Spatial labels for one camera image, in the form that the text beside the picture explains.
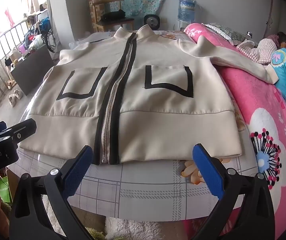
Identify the pink floral blanket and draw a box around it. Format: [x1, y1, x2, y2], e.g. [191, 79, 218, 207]
[183, 23, 286, 240]

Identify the wooden chair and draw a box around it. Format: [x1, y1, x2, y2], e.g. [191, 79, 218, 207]
[88, 0, 135, 33]

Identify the green paper bag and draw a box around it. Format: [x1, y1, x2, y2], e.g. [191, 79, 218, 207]
[0, 176, 13, 203]

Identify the white fluffy rug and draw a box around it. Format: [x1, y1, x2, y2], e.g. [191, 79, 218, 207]
[41, 200, 186, 240]

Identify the hanging beige coat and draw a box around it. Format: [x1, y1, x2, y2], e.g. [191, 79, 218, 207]
[21, 0, 40, 13]

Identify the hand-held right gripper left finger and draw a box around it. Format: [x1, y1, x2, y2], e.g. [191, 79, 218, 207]
[9, 145, 106, 240]

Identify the beige zip jacket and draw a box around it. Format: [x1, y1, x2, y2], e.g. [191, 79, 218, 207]
[18, 25, 279, 165]

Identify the black bag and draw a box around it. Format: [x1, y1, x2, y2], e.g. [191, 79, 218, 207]
[100, 9, 126, 22]

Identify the lace-trimmed patterned pillow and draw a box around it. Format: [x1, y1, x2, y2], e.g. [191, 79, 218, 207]
[203, 22, 248, 45]

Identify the black cabinet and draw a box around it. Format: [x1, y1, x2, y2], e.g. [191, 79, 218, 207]
[10, 44, 55, 96]

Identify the pile of clothes and bags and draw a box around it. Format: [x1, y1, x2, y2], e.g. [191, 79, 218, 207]
[16, 26, 46, 55]

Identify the black round fan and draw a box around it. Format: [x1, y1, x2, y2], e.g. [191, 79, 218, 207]
[144, 14, 161, 30]

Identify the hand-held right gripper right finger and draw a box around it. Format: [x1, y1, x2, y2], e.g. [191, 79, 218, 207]
[192, 144, 276, 240]

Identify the white water dispenser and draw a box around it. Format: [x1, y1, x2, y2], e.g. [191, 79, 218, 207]
[175, 20, 192, 32]

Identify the blue bicycle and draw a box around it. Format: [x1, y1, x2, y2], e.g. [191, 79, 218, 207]
[37, 17, 57, 53]

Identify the hanging red cloth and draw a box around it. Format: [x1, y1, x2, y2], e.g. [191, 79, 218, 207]
[4, 7, 16, 24]

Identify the blue water jug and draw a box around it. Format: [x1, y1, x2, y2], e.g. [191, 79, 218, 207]
[177, 0, 197, 23]

